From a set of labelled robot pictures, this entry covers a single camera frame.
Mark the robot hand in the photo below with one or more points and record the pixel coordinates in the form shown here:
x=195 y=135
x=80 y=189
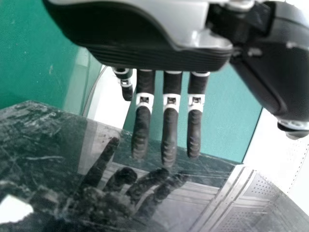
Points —
x=144 y=31

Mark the black oven with glass door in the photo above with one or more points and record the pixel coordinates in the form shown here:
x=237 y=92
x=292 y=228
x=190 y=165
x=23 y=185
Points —
x=48 y=145

